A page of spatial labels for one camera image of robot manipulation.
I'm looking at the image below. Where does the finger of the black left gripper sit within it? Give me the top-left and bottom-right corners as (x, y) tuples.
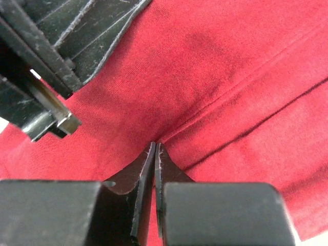
(23, 1), (150, 87)

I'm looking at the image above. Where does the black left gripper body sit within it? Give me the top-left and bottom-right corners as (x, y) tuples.
(1, 1), (82, 141)

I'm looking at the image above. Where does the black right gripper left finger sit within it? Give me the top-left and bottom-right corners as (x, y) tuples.
(1, 142), (156, 245)

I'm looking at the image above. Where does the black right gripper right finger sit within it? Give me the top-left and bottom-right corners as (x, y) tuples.
(155, 143), (297, 245)

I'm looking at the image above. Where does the dark red t shirt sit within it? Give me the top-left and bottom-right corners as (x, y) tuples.
(1, 1), (327, 240)

